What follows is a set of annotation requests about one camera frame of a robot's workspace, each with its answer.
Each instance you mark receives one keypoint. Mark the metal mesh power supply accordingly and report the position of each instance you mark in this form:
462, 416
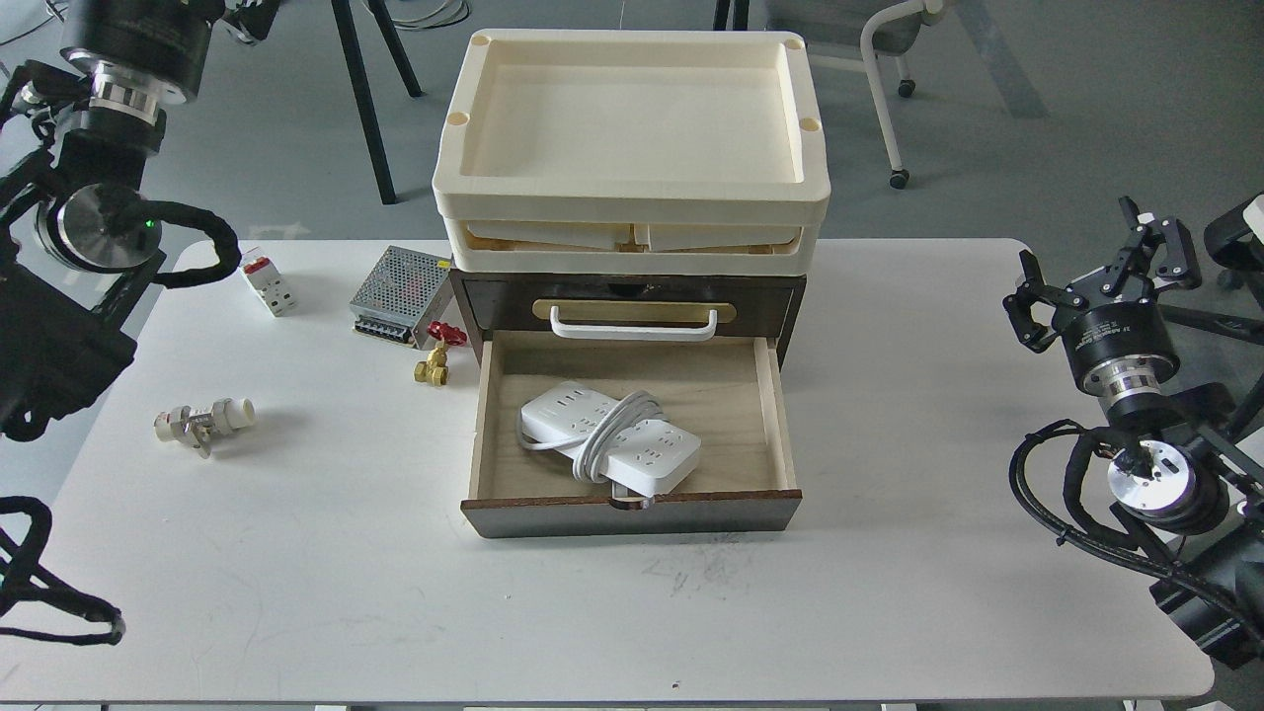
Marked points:
404, 292

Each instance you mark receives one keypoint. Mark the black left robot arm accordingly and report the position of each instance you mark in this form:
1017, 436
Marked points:
97, 123

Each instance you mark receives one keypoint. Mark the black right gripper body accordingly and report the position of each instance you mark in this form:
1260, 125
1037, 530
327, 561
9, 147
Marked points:
1107, 334

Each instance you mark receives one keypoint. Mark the white power strip with cable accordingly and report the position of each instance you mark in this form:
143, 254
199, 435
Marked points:
629, 443

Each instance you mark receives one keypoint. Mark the cream plastic tray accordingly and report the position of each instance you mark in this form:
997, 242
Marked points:
631, 248
697, 127

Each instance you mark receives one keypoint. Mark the white circuit breaker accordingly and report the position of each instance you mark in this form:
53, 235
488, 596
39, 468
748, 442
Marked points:
264, 277

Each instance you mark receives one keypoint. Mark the white drawer handle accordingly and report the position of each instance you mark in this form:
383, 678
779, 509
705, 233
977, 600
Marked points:
579, 332

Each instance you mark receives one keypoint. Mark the white pipe fitting sprinkler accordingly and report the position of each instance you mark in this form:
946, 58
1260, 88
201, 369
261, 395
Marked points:
195, 427

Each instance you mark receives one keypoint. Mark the brass valve red handle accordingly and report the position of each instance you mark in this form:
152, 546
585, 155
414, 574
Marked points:
433, 368

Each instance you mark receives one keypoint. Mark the cream plastic tray top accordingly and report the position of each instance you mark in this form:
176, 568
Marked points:
697, 127

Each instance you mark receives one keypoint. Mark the cream plastic tray lower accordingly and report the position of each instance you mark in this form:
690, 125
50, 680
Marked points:
631, 248

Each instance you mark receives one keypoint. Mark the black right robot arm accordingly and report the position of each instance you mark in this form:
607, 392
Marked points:
1162, 489

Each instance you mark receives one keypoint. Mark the open wooden drawer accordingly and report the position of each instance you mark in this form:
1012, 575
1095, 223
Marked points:
726, 391

